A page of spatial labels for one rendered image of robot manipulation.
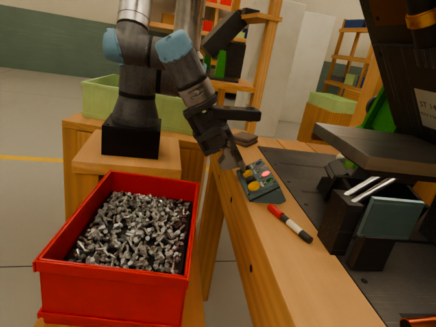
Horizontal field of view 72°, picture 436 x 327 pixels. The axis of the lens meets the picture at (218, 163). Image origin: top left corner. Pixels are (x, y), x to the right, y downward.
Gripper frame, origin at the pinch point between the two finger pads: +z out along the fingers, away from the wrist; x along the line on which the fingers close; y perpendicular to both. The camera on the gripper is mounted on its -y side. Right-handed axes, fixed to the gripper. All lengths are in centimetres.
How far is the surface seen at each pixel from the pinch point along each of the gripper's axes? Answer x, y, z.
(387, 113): 13.2, -30.7, -3.1
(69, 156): -73, 73, -10
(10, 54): -670, 343, -161
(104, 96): -81, 45, -26
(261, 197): 9.2, -0.4, 4.5
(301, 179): -6.8, -13.4, 15.3
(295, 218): 15.0, -5.0, 9.5
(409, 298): 36.7, -14.3, 16.0
